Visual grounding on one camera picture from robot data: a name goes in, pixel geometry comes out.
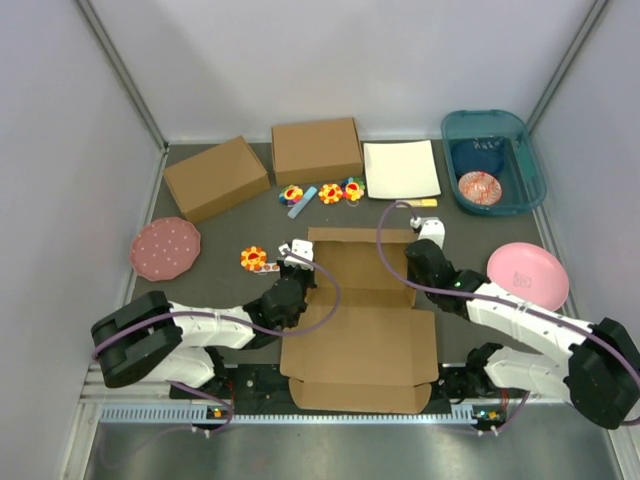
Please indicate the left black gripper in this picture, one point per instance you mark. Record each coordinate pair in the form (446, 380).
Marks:
(285, 268)

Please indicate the cardboard box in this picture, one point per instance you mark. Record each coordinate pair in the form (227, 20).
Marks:
(216, 180)
(361, 325)
(316, 151)

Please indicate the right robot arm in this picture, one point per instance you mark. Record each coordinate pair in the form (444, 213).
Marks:
(592, 366)

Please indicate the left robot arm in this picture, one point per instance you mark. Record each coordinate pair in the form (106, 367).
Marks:
(154, 339)

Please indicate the white paper tag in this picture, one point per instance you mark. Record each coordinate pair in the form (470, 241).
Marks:
(267, 268)

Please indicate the orange yellow flower plush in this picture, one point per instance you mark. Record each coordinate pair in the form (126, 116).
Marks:
(253, 259)

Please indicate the light blue marker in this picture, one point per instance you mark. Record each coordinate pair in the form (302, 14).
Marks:
(308, 196)

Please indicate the rainbow flower plush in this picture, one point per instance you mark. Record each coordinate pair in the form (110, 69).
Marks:
(353, 189)
(291, 195)

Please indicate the dark pink dotted plate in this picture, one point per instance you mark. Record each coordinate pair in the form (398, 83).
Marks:
(165, 249)

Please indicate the yellow highlighter marker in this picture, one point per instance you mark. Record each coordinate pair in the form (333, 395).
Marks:
(423, 203)

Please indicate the white square plate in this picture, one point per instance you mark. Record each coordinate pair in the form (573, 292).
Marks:
(397, 171)

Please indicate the red patterned bowl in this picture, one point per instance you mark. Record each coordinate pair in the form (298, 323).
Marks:
(480, 188)

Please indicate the light pink plate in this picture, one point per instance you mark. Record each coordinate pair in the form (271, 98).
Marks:
(531, 273)

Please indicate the teal plastic bin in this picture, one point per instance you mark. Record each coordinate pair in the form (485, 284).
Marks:
(523, 183)

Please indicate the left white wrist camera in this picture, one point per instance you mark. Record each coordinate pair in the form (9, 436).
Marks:
(297, 253)

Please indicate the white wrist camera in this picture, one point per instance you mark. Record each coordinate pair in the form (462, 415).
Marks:
(297, 253)
(428, 228)

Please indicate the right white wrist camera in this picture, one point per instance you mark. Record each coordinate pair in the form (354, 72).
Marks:
(428, 228)

